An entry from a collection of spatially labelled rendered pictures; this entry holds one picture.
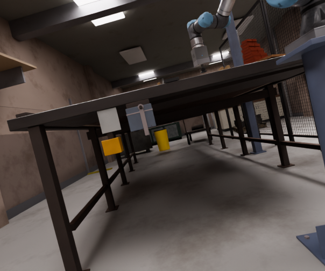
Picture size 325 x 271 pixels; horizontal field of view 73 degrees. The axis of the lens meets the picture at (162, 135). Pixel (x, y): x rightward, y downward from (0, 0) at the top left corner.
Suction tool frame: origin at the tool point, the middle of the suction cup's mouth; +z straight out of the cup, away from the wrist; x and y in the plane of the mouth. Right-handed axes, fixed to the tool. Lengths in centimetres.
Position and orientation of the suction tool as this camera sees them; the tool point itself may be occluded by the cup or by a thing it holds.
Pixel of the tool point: (203, 71)
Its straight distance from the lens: 146.5
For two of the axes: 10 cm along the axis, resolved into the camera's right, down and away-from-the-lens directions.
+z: 2.3, 9.7, 0.4
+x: 1.9, -0.1, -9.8
